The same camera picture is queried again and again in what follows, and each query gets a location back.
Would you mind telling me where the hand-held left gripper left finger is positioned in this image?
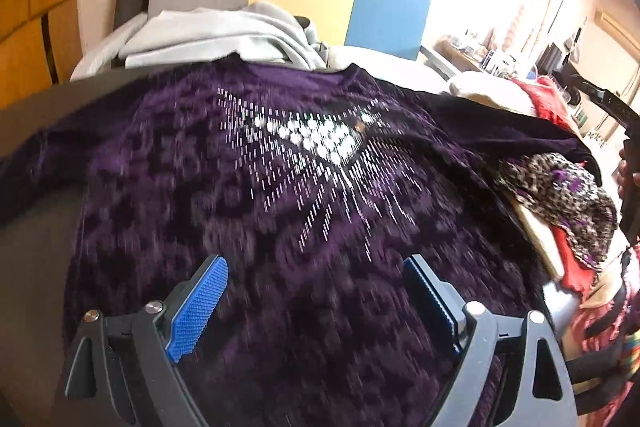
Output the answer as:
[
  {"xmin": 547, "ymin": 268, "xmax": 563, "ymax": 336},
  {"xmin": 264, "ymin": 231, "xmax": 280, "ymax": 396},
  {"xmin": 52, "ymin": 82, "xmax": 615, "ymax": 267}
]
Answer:
[{"xmin": 62, "ymin": 253, "xmax": 231, "ymax": 427}]

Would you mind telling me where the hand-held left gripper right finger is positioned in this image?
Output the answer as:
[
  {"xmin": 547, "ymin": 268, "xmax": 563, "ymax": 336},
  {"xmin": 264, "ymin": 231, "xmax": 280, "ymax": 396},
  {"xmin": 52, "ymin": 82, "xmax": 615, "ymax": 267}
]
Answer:
[{"xmin": 402, "ymin": 253, "xmax": 579, "ymax": 427}]

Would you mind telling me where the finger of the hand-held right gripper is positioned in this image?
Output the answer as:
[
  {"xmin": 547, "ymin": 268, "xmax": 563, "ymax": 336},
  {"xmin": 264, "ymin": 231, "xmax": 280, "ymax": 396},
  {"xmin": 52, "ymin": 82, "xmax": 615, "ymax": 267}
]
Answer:
[{"xmin": 565, "ymin": 73, "xmax": 640, "ymax": 142}]

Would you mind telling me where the purple velvet sequined top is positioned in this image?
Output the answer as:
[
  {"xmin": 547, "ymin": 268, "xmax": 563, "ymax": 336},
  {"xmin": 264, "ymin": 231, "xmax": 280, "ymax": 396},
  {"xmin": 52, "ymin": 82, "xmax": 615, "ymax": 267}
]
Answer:
[{"xmin": 0, "ymin": 57, "xmax": 603, "ymax": 427}]

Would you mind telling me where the person's right hand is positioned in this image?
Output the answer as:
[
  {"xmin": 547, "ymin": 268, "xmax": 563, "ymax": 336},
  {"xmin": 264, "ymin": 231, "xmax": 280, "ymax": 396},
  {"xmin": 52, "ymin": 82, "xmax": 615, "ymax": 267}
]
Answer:
[{"xmin": 616, "ymin": 146, "xmax": 640, "ymax": 200}]

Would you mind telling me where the red cloth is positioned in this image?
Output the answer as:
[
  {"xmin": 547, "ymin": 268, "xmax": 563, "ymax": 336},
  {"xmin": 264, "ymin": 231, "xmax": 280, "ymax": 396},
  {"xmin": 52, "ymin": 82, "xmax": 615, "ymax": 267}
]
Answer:
[{"xmin": 510, "ymin": 76, "xmax": 587, "ymax": 138}]

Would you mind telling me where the cluttered side desk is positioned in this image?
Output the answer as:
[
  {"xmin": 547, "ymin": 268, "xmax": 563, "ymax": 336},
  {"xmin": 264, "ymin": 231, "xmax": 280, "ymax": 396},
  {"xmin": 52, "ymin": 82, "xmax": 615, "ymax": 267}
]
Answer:
[{"xmin": 434, "ymin": 24, "xmax": 593, "ymax": 80}]

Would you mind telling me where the leopard print cloth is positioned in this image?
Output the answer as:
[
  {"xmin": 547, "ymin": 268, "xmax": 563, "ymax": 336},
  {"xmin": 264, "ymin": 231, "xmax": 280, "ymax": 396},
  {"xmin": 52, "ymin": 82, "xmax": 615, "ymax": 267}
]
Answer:
[{"xmin": 494, "ymin": 151, "xmax": 619, "ymax": 272}]

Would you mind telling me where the cream cloth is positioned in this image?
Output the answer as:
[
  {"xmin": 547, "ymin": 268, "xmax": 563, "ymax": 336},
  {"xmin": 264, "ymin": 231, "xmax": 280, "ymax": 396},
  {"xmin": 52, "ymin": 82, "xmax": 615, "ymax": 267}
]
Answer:
[{"xmin": 447, "ymin": 71, "xmax": 537, "ymax": 116}]

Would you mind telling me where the tan board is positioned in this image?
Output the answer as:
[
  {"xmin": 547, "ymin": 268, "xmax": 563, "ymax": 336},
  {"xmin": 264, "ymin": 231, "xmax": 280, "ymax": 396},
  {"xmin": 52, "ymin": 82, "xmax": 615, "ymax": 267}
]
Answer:
[{"xmin": 509, "ymin": 199, "xmax": 568, "ymax": 279}]

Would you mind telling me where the pink cloth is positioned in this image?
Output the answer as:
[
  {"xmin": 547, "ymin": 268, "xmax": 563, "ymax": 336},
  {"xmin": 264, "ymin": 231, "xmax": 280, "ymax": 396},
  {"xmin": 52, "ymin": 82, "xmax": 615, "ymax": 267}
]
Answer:
[{"xmin": 567, "ymin": 247, "xmax": 640, "ymax": 413}]

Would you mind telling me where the white bedding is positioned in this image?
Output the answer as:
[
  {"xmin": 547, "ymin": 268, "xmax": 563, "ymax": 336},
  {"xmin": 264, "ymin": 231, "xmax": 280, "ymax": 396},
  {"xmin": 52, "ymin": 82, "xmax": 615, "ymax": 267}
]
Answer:
[{"xmin": 325, "ymin": 44, "xmax": 462, "ymax": 96}]

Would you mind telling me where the light grey sweatshirt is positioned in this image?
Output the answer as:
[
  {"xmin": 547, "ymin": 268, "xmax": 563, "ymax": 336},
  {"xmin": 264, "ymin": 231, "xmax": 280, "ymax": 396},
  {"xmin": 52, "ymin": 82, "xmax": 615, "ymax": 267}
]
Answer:
[{"xmin": 70, "ymin": 0, "xmax": 332, "ymax": 82}]

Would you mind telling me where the orange wooden wardrobe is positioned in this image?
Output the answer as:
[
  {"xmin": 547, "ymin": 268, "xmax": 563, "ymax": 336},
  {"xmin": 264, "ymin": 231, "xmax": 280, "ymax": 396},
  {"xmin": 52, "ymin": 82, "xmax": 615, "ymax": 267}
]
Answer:
[{"xmin": 0, "ymin": 0, "xmax": 90, "ymax": 108}]

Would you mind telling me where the wall air conditioner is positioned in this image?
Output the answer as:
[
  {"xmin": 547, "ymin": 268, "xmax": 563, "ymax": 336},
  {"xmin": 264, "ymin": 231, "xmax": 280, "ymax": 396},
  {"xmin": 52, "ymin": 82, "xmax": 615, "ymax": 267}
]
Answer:
[{"xmin": 594, "ymin": 8, "xmax": 640, "ymax": 60}]

